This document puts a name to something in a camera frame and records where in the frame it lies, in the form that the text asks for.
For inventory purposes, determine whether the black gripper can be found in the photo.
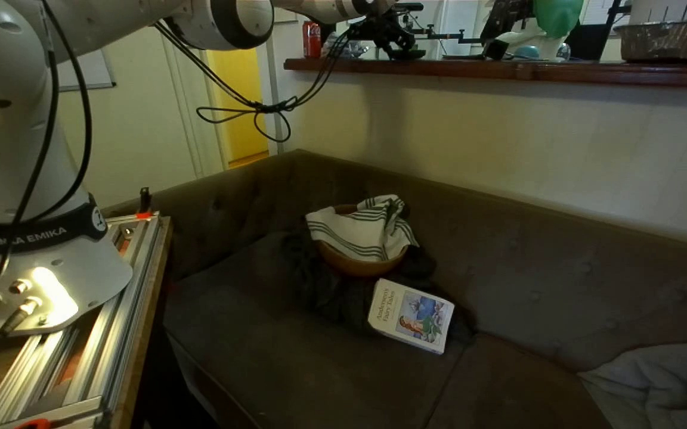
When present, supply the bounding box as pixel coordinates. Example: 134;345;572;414
345;7;430;64

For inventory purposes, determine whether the grey tufted sofa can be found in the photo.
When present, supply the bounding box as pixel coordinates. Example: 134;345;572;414
102;147;687;429

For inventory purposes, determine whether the red can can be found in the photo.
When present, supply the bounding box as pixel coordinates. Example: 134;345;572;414
303;20;323;59

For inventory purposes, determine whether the wooden bar counter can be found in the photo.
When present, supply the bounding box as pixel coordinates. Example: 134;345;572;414
282;56;687;91

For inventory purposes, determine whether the green round object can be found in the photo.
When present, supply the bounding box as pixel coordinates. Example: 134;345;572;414
531;0;587;40

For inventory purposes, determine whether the white green striped towel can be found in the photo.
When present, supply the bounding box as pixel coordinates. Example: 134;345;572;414
303;194;422;264

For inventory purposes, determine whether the wooden bowl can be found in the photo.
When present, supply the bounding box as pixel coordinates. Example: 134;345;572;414
313;237;409;280

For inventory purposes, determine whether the black cloth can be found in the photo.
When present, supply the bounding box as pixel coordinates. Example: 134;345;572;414
282;226;475;345

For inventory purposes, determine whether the white paperback book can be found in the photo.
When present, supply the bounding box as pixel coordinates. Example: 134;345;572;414
365;276;458;358

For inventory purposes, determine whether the black toggle clamp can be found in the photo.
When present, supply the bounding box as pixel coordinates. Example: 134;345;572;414
134;183;157;226

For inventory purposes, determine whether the grey crumpled blanket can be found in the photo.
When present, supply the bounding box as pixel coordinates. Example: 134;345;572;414
579;338;687;429

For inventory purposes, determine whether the aluminium frame robot table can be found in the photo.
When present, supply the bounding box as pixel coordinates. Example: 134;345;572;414
0;211;176;429

